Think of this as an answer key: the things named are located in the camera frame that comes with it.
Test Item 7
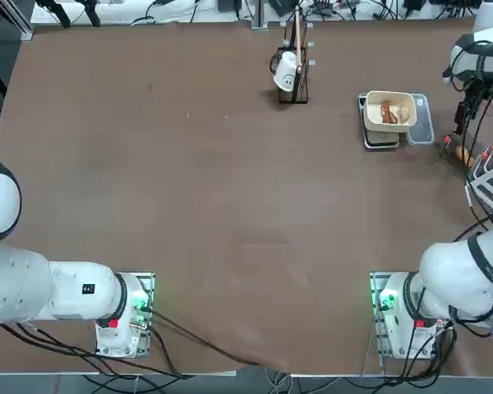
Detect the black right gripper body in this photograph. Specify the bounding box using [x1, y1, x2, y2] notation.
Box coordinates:
[462, 80, 493, 108]

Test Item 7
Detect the orange food item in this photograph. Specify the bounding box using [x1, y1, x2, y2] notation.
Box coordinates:
[454, 146, 477, 167]

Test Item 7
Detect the brown fried chicken toy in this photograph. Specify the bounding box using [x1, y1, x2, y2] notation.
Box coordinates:
[378, 99, 399, 125]

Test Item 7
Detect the clear plastic container lid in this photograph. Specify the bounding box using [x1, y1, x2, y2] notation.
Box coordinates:
[406, 93, 436, 146]

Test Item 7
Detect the cream rectangular container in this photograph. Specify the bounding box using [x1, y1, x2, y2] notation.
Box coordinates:
[363, 90, 418, 135]

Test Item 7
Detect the white smiley mug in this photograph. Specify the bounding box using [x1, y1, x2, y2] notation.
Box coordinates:
[269, 48, 303, 92]

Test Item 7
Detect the long black arm cable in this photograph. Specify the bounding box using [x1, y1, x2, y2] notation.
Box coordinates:
[451, 88, 493, 243]

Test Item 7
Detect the aluminium frame profile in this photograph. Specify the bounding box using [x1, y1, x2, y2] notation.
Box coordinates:
[7, 0, 35, 41]

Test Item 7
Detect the aluminium camera post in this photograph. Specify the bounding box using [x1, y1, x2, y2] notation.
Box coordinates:
[251, 0, 269, 31]

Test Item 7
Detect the black wire cup rack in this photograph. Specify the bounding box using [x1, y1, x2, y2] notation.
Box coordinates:
[276, 2, 316, 104]

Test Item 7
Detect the black base cable bundle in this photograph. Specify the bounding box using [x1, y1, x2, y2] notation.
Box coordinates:
[363, 323, 458, 378]

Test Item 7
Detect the black floor cable bundle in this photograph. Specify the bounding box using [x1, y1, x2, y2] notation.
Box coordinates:
[0, 323, 194, 381]

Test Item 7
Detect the black and brown base cable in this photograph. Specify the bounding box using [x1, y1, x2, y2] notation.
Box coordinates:
[145, 307, 264, 367]

